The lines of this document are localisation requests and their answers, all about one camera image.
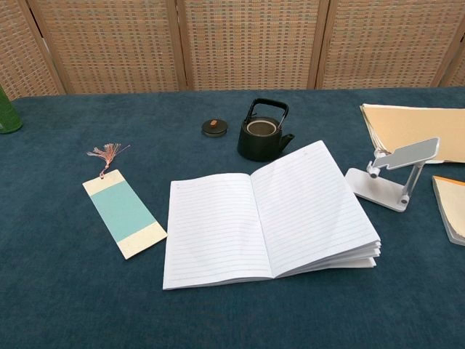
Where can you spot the teal cream bookmark with tassel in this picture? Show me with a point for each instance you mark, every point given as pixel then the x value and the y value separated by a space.
pixel 123 211

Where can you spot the black cast iron teapot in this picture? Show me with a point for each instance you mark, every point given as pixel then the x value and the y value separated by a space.
pixel 258 149

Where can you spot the black teapot lid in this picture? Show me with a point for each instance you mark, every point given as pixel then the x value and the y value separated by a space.
pixel 214 130

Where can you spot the open lined white notebook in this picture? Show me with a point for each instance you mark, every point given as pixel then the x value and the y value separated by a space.
pixel 218 232

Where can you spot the woven wooden folding screen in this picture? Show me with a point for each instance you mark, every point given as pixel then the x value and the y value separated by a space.
pixel 109 43

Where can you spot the white folding phone stand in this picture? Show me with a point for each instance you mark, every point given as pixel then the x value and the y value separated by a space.
pixel 417 149

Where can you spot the stack of beige folders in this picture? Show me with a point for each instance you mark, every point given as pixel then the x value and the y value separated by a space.
pixel 417 123

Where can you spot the dark blue tablecloth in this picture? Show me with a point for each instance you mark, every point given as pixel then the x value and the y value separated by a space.
pixel 72 298

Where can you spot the cream notepad with orange binding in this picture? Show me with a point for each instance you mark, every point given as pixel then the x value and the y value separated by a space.
pixel 454 207

